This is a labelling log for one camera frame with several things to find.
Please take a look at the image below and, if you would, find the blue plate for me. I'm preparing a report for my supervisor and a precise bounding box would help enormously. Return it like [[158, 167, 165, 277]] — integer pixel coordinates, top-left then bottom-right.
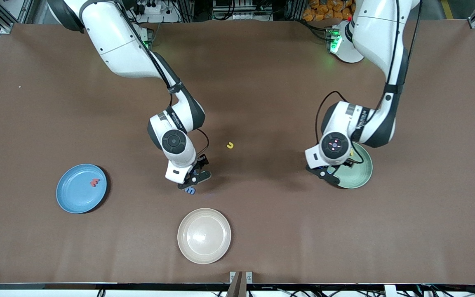
[[56, 164, 108, 214]]

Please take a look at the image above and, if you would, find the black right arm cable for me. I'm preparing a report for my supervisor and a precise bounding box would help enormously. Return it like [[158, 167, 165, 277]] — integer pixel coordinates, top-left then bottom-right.
[[114, 0, 210, 159]]

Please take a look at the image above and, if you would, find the brown post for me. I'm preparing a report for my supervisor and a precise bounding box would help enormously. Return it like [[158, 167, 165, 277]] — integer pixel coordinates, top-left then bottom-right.
[[226, 271, 247, 297]]

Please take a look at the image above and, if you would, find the brown table cover mat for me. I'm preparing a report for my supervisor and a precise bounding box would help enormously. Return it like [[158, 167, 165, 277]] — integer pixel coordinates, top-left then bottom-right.
[[0, 19, 475, 285]]

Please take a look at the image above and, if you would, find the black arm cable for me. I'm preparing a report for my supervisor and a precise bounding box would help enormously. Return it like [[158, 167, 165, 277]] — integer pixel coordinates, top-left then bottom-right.
[[315, 0, 421, 145], [114, 0, 210, 159]]

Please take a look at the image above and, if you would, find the cream white plate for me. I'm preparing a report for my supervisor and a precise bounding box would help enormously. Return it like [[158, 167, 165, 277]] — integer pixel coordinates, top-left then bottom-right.
[[177, 208, 232, 265]]

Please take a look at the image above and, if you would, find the pale green plate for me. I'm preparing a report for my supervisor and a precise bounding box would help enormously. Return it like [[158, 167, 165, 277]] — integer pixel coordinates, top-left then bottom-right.
[[336, 142, 373, 189]]

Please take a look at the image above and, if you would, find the pile of orange objects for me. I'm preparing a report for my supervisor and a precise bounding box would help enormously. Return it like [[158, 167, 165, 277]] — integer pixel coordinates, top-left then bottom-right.
[[303, 0, 354, 22]]

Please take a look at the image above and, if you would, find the metal edge bracket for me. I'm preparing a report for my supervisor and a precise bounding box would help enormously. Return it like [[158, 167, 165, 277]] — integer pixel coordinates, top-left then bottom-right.
[[229, 271, 253, 285]]

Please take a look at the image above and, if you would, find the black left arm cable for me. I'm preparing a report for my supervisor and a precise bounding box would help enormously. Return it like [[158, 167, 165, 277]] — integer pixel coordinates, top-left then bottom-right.
[[315, 0, 421, 145]]

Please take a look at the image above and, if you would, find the white power strip with plugs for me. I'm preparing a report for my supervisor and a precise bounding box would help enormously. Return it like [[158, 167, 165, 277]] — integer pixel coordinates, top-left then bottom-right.
[[134, 0, 173, 15]]

